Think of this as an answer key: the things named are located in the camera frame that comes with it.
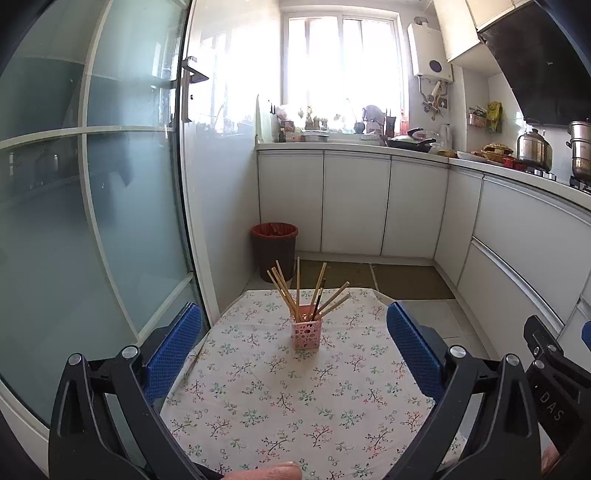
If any row of white cabinet doors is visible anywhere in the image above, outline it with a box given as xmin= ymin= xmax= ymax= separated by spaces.
xmin=257 ymin=150 xmax=591 ymax=370

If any kitchen window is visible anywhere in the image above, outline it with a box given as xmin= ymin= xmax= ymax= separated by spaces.
xmin=281 ymin=14 xmax=407 ymax=132

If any black range hood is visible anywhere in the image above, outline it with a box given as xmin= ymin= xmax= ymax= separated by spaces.
xmin=478 ymin=0 xmax=591 ymax=127

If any brown trash bin red bag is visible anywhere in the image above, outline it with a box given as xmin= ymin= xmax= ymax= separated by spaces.
xmin=252 ymin=222 xmax=298 ymax=283

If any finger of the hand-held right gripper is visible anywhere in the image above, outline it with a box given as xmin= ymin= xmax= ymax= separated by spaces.
xmin=524 ymin=315 xmax=591 ymax=462

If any round stainless steel pot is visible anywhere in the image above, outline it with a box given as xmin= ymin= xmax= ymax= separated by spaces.
xmin=516 ymin=129 xmax=553 ymax=171

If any black frying pan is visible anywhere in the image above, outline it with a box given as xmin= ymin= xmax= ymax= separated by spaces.
xmin=384 ymin=129 xmax=437 ymax=154

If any wall rack with packets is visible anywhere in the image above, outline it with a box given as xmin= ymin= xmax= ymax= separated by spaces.
xmin=468 ymin=102 xmax=503 ymax=134

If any frosted glass sliding door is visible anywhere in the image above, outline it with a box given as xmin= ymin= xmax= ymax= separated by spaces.
xmin=0 ymin=0 xmax=220 ymax=425

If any black chopstick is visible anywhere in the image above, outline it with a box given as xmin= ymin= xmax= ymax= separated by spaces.
xmin=311 ymin=278 xmax=327 ymax=320

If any floral tablecloth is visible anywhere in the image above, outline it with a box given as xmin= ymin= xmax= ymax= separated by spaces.
xmin=159 ymin=287 xmax=462 ymax=480

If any black door handle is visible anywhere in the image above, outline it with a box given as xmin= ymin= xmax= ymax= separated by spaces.
xmin=181 ymin=56 xmax=209 ymax=123

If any white upper cabinet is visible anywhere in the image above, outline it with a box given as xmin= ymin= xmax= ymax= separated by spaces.
xmin=431 ymin=0 xmax=532 ymax=63

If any bunch of wooden chopsticks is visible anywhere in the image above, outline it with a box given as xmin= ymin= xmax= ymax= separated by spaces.
xmin=267 ymin=257 xmax=351 ymax=324

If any white wall water heater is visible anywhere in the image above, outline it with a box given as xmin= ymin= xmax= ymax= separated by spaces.
xmin=407 ymin=21 xmax=454 ymax=84

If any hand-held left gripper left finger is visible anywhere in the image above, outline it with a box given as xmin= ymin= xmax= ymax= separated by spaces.
xmin=48 ymin=302 xmax=218 ymax=480

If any stacked stainless steel steamer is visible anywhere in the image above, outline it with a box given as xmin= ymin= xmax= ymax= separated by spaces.
xmin=567 ymin=120 xmax=591 ymax=181

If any pink perforated chopstick holder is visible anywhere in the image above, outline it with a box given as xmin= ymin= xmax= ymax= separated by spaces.
xmin=291 ymin=305 xmax=322 ymax=352

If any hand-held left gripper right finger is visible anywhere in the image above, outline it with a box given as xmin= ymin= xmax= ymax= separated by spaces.
xmin=379 ymin=302 xmax=541 ymax=480

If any person's left hand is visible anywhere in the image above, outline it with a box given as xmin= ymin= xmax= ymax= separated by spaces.
xmin=228 ymin=463 xmax=303 ymax=480

